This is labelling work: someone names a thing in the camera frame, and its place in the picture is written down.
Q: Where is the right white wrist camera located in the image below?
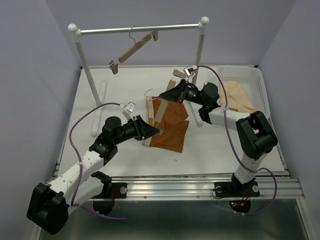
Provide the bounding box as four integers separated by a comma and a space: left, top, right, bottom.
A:
183, 65, 198, 81

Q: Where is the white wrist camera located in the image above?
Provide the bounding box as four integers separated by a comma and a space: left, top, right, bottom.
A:
183, 65, 198, 81
121, 102, 136, 121

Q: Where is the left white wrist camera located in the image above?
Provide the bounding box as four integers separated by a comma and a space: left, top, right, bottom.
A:
121, 102, 136, 121

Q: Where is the beige underwear in basket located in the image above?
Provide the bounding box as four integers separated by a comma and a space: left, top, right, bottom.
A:
222, 81, 257, 113

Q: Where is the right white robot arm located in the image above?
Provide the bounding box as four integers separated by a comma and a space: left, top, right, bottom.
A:
159, 79, 278, 198

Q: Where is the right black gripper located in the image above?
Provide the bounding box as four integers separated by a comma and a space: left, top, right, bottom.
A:
159, 78, 206, 106

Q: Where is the brown underwear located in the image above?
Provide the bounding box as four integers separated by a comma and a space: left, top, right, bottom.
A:
143, 96, 189, 153

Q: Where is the wooden clip hanger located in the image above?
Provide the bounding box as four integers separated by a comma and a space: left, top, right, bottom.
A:
108, 25, 159, 75
144, 69, 186, 128

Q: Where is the white plastic basket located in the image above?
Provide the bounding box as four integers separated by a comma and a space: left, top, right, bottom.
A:
216, 65, 271, 118

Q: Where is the aluminium mounting rail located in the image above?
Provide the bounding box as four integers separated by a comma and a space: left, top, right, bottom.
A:
39, 177, 306, 201

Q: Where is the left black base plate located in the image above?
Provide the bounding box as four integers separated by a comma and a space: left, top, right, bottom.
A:
91, 171, 128, 215

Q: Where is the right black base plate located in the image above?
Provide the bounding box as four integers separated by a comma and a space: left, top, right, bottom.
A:
211, 181, 261, 214

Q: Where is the white metal clothes rack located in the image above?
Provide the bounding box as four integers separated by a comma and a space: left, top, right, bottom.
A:
67, 16, 210, 136

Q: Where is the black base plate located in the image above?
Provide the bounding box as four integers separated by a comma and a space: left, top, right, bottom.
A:
91, 171, 128, 215
211, 181, 261, 214

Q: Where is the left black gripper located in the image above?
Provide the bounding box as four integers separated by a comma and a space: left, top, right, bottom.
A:
113, 114, 160, 145

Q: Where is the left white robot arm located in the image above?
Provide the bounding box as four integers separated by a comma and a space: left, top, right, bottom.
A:
26, 115, 160, 235

